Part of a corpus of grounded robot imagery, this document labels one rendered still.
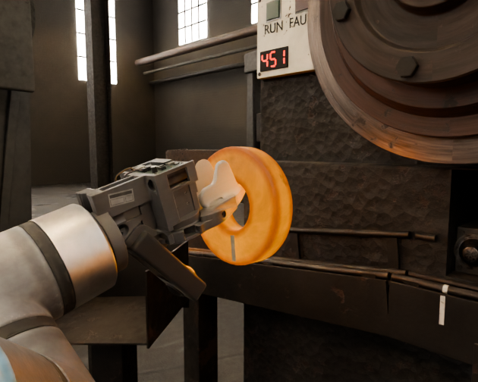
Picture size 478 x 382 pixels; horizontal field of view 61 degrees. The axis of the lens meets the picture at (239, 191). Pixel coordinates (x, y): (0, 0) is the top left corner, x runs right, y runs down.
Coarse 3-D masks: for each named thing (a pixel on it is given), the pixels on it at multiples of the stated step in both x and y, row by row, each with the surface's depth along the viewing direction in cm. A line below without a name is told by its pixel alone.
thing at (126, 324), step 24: (120, 288) 82; (144, 288) 82; (72, 312) 76; (96, 312) 75; (120, 312) 74; (144, 312) 73; (168, 312) 69; (72, 336) 65; (96, 336) 64; (120, 336) 64; (144, 336) 63; (96, 360) 70; (120, 360) 70
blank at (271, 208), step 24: (240, 168) 50; (264, 168) 48; (264, 192) 48; (288, 192) 49; (264, 216) 48; (288, 216) 48; (216, 240) 54; (240, 240) 51; (264, 240) 48; (240, 264) 52
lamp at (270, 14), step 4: (268, 4) 88; (272, 4) 87; (276, 4) 87; (268, 8) 88; (272, 8) 88; (276, 8) 87; (268, 12) 89; (272, 12) 88; (276, 12) 87; (268, 16) 89; (272, 16) 88; (276, 16) 87
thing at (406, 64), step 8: (336, 8) 52; (344, 8) 52; (336, 16) 53; (344, 16) 52; (408, 56) 47; (400, 64) 47; (408, 64) 47; (416, 64) 46; (400, 72) 47; (408, 72) 47
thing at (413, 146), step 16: (320, 48) 65; (320, 64) 65; (320, 80) 66; (336, 96) 64; (352, 112) 62; (352, 128) 62; (368, 128) 60; (384, 128) 59; (384, 144) 59; (400, 144) 57; (416, 144) 56; (432, 144) 54; (448, 144) 53; (464, 144) 51; (432, 160) 54; (448, 160) 53; (464, 160) 52
